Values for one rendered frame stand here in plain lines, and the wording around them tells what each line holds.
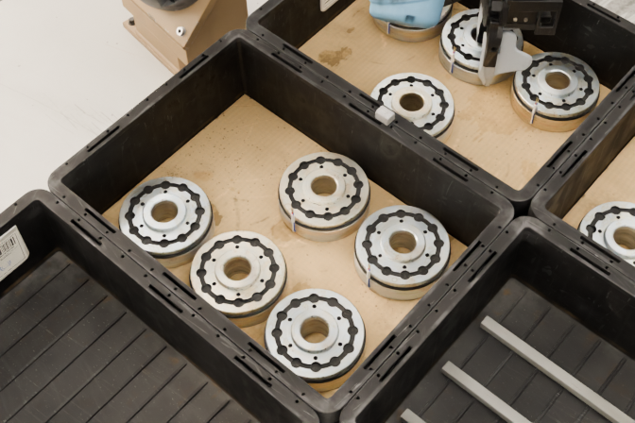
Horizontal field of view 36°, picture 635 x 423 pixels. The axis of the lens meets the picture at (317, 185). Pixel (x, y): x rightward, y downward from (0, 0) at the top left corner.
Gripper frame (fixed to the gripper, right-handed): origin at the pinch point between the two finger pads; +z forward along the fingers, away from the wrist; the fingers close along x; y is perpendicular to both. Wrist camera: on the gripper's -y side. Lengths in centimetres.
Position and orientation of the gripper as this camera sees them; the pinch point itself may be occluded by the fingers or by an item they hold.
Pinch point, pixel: (480, 61)
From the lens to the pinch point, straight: 123.9
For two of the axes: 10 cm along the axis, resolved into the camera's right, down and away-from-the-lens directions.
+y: 10.0, 0.3, -0.3
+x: 0.4, -8.2, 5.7
